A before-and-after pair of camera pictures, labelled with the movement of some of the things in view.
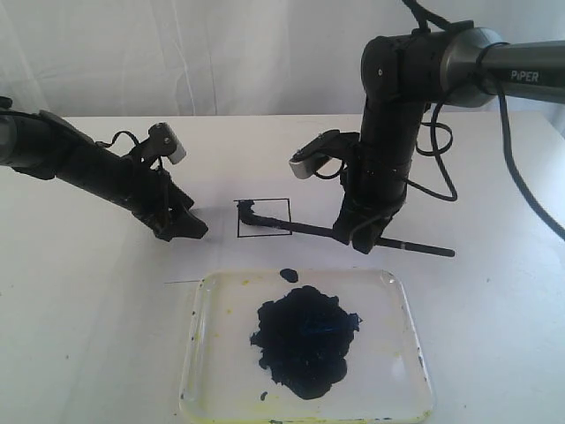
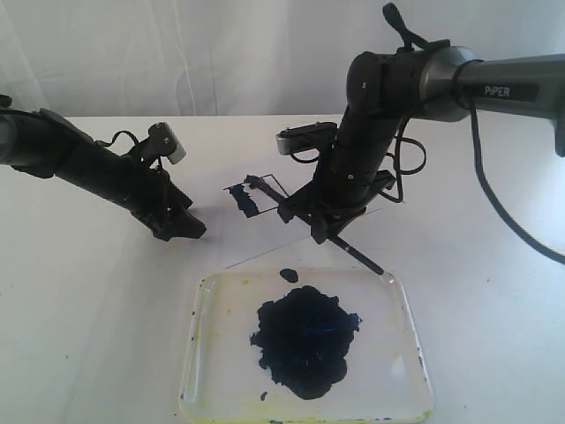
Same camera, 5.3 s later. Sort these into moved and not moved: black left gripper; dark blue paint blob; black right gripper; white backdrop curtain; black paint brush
Moved: black paint brush; black right gripper
Not moved: white backdrop curtain; dark blue paint blob; black left gripper
